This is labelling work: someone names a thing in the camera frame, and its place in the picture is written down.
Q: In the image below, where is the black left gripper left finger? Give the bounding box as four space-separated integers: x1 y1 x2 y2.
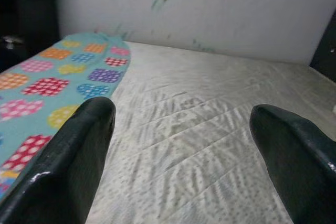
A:
0 97 117 224

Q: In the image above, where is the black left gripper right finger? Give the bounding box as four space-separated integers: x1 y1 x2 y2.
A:
248 104 336 224

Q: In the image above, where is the teal blanket with colourful hearts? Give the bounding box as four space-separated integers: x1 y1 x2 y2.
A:
0 31 132 201

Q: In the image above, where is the white patterned mattress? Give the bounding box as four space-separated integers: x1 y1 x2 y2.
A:
89 40 336 224

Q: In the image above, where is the black tufted headboard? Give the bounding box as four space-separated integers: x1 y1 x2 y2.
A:
309 8 336 77

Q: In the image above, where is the dark wardrobe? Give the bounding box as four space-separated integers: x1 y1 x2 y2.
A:
0 0 62 74

